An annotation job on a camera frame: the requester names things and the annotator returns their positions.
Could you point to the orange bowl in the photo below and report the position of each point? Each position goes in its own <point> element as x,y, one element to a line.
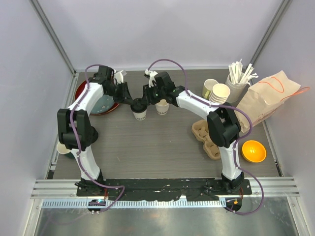
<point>253,151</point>

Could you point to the bundle of wrapped straws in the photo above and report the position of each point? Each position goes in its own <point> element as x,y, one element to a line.
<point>240,75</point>

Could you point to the white straw holder cup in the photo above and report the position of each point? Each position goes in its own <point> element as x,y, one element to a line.
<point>235,90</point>

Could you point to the red round tray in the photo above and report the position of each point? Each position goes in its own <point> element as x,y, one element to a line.
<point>80,89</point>

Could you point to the teal mug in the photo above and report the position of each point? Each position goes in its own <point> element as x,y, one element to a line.
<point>70,155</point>

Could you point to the cardboard cup carrier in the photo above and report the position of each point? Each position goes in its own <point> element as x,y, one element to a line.
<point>201,132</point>

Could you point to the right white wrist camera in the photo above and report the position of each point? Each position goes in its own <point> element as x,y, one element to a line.
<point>151,76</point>

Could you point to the aluminium rail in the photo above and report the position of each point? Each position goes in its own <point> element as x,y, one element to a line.
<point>62,194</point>

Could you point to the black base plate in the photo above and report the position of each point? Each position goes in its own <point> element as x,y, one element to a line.
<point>161,189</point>

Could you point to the blue ceramic plate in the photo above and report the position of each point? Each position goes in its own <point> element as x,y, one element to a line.
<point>103,105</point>

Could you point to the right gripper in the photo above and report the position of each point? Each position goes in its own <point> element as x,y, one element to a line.
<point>147,94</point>

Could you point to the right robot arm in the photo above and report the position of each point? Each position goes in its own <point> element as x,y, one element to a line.
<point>223,126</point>

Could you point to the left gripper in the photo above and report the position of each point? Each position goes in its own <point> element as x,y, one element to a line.
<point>125,97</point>

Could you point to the brown paper bag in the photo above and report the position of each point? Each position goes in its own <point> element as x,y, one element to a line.
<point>262,99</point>

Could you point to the stack of paper cups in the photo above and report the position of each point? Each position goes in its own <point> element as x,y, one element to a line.
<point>219,93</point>

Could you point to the yellow-green mug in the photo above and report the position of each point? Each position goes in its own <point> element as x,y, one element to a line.
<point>207,87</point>

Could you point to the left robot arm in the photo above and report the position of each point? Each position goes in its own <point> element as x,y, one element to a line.
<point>74,127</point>

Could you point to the white paper cup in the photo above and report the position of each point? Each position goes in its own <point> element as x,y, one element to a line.
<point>162,107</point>
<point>140,116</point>

